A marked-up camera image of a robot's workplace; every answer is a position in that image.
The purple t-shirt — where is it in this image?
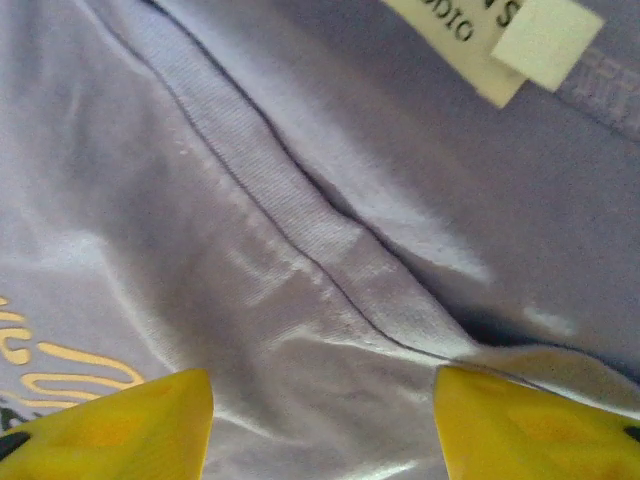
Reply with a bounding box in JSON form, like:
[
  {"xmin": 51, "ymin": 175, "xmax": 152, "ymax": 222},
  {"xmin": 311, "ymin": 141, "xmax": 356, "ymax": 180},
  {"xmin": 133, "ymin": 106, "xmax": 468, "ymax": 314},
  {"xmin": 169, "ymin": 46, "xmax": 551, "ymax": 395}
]
[{"xmin": 0, "ymin": 0, "xmax": 640, "ymax": 480}]

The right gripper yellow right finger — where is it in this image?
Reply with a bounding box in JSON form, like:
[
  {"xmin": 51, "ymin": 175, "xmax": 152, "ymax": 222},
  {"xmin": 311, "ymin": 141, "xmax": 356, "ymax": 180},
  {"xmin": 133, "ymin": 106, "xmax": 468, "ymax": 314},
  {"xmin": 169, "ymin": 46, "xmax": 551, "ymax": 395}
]
[{"xmin": 435, "ymin": 366, "xmax": 640, "ymax": 480}]

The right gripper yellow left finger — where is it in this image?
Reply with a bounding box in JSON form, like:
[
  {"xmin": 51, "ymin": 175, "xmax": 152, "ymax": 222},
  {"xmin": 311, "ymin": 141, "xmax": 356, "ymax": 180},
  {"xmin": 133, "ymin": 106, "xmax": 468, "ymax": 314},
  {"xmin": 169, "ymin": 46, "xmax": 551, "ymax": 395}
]
[{"xmin": 0, "ymin": 368, "xmax": 215, "ymax": 480}]

